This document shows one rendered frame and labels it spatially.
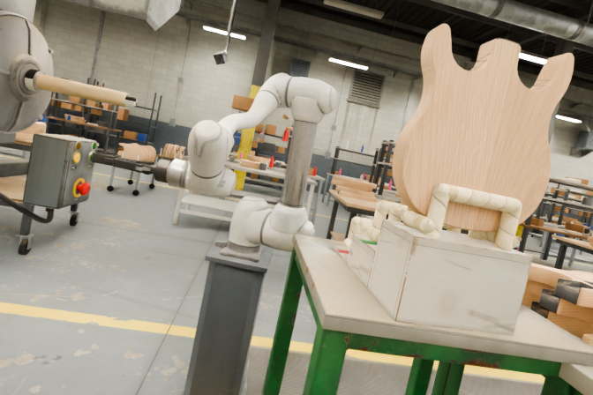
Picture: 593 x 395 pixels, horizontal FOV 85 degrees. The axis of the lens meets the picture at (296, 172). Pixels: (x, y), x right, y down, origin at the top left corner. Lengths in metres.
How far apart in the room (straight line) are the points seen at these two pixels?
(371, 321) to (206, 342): 1.09
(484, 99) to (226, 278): 1.20
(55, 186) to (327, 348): 0.84
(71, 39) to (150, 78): 2.72
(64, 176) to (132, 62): 11.79
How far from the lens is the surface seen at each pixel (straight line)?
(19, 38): 0.92
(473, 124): 0.77
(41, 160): 1.14
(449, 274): 0.73
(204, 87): 12.11
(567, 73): 0.93
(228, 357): 1.68
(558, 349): 0.93
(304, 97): 1.35
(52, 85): 0.89
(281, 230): 1.42
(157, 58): 12.63
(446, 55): 0.75
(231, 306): 1.57
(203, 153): 0.93
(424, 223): 0.70
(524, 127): 0.85
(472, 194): 0.73
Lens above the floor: 1.21
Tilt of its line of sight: 3 degrees down
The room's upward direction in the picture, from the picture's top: 12 degrees clockwise
